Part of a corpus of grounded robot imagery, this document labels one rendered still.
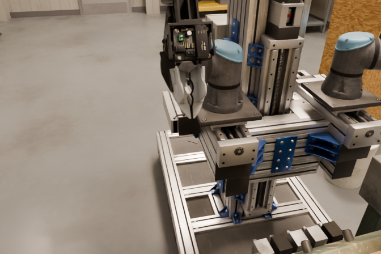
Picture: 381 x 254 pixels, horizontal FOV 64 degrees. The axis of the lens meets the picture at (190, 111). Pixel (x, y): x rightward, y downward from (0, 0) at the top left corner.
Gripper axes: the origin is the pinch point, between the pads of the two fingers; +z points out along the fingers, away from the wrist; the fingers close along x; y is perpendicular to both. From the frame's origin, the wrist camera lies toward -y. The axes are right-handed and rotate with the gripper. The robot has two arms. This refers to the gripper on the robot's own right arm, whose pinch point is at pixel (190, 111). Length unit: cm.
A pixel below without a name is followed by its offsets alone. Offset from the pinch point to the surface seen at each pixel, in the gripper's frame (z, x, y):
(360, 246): 39, 43, -14
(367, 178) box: 33, 68, -41
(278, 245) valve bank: 45, 29, -32
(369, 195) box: 39, 68, -40
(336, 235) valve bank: 46, 48, -32
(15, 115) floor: 3, -129, -279
